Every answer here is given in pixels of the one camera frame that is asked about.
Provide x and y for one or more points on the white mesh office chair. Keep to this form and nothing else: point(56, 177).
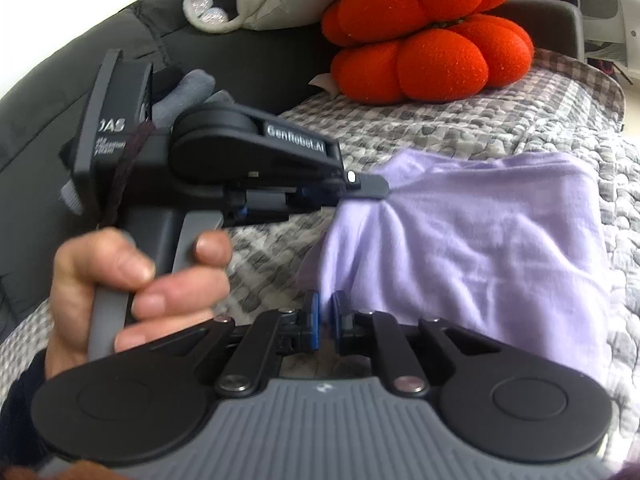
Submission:
point(605, 5)

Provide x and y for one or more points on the lilac pants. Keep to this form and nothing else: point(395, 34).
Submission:
point(475, 240)

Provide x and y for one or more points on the dark grey sofa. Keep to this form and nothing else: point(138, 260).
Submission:
point(75, 60)

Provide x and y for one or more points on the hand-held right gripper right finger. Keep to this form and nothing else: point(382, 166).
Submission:
point(337, 320)

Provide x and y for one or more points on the person's left hand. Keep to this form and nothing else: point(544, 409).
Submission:
point(165, 295)

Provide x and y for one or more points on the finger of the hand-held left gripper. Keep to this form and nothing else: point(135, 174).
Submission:
point(370, 187)

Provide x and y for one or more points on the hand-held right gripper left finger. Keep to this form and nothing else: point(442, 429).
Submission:
point(314, 320)

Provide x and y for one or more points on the grey checkered quilted blanket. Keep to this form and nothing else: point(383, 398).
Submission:
point(500, 115)

